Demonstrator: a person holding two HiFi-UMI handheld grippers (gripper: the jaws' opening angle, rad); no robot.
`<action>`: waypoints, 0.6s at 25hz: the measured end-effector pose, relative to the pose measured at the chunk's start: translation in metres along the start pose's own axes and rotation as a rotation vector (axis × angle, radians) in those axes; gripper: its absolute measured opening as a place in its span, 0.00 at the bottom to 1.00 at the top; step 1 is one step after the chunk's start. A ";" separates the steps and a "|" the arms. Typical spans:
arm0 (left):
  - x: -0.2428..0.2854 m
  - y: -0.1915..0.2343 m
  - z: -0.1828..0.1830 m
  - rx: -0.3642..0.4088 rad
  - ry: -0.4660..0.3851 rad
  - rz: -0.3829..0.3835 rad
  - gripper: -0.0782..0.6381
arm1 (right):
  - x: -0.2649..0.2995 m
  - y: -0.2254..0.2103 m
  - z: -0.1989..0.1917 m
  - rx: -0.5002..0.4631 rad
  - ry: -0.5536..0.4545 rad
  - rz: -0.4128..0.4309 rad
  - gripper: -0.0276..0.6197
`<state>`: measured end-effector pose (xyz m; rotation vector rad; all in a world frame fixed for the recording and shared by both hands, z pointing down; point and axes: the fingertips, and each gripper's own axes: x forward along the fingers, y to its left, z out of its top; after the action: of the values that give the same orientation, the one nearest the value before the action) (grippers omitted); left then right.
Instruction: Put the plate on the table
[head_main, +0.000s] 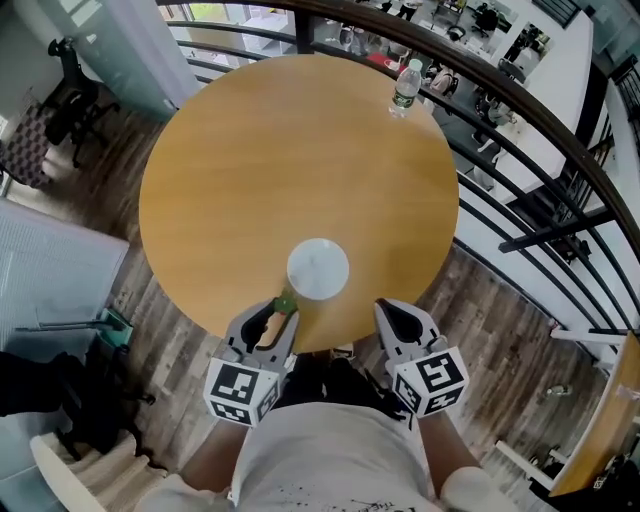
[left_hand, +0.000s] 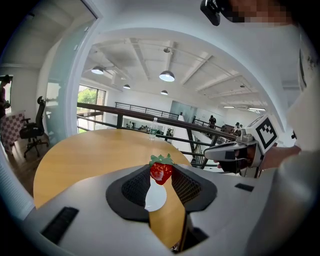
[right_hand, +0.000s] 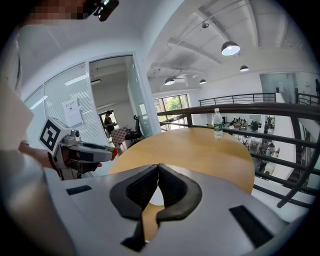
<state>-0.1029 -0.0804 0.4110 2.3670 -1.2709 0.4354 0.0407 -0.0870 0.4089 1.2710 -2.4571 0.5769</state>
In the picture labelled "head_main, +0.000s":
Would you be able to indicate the wooden desk with white frame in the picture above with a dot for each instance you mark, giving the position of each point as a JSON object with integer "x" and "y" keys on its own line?
{"x": 605, "y": 425}

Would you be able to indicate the dark curved handrail railing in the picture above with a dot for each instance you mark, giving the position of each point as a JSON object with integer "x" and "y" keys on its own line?
{"x": 525, "y": 100}

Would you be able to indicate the round wooden table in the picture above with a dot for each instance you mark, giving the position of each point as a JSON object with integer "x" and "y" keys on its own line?
{"x": 275, "y": 165}

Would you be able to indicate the small green and red object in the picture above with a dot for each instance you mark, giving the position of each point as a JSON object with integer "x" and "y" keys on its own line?
{"x": 286, "y": 302}

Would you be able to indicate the small clear bottle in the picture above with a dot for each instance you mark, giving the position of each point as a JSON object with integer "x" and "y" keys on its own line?
{"x": 559, "y": 391}

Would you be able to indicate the person's left forearm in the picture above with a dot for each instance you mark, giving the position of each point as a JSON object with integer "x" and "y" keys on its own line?
{"x": 215, "y": 460}

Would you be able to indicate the black equipment heap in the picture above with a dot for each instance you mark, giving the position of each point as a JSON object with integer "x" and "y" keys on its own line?
{"x": 615, "y": 475}

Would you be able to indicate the black mesh office chair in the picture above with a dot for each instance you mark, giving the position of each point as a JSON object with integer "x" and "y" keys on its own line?
{"x": 75, "y": 110}

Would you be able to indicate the white round plate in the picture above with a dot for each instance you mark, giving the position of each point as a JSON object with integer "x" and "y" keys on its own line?
{"x": 317, "y": 267}

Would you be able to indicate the clear plastic water bottle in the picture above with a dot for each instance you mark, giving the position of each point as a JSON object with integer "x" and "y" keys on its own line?
{"x": 404, "y": 92}

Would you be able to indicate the person's black trousers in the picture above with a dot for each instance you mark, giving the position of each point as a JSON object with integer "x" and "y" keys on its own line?
{"x": 335, "y": 385}

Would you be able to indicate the checkered storage box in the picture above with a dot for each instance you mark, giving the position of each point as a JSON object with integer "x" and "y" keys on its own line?
{"x": 25, "y": 150}

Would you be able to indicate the person's right forearm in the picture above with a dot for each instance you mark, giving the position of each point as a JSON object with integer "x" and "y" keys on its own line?
{"x": 450, "y": 450}

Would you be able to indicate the black balcony railing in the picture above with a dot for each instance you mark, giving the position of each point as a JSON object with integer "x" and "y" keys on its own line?
{"x": 565, "y": 10}

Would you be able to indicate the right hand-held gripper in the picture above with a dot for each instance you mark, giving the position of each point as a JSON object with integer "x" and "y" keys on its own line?
{"x": 430, "y": 382}

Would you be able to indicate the person's right shoe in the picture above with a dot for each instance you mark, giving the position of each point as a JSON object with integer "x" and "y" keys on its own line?
{"x": 344, "y": 351}

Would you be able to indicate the person's white shirt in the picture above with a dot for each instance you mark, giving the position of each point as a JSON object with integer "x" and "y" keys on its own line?
{"x": 330, "y": 460}

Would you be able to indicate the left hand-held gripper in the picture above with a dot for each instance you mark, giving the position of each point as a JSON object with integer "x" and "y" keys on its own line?
{"x": 235, "y": 390}

